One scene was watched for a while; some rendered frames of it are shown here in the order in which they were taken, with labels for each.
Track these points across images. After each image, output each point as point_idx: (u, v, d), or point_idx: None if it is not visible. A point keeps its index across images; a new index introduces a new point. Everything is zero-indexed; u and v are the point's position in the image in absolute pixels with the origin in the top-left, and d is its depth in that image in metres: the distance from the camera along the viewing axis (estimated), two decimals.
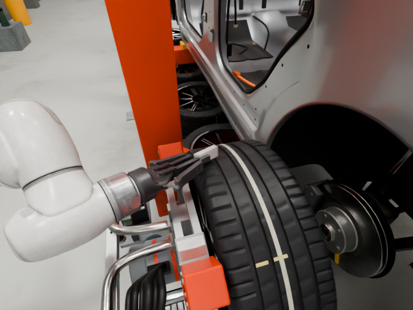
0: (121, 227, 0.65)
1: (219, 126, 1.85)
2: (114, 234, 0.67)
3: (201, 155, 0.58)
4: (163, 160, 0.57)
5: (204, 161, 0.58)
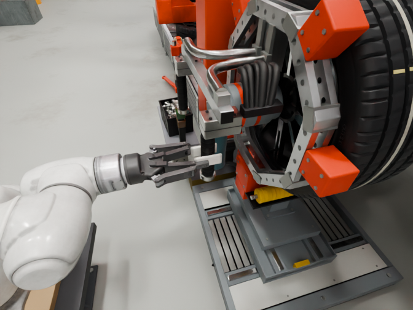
0: (209, 49, 0.64)
1: None
2: (199, 61, 0.66)
3: (200, 160, 0.57)
4: (162, 146, 0.61)
5: (201, 166, 0.58)
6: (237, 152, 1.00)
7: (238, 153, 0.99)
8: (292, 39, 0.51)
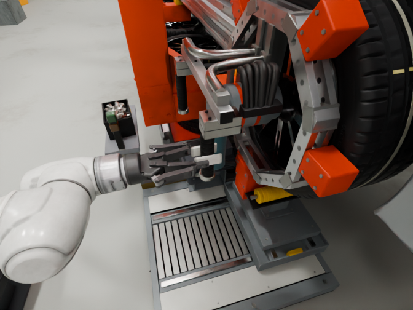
0: (209, 49, 0.64)
1: (211, 64, 1.82)
2: (198, 61, 0.66)
3: (200, 160, 0.57)
4: (162, 146, 0.61)
5: (201, 166, 0.58)
6: (237, 152, 1.00)
7: (238, 153, 0.99)
8: (292, 39, 0.50)
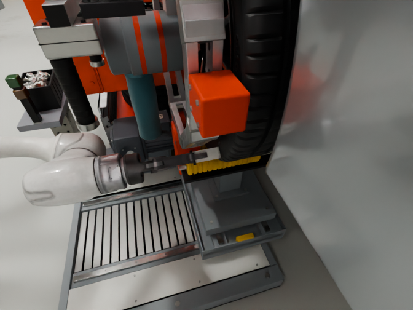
0: None
1: None
2: None
3: (198, 152, 0.59)
4: None
5: (200, 157, 0.58)
6: (171, 118, 0.85)
7: (171, 119, 0.84)
8: None
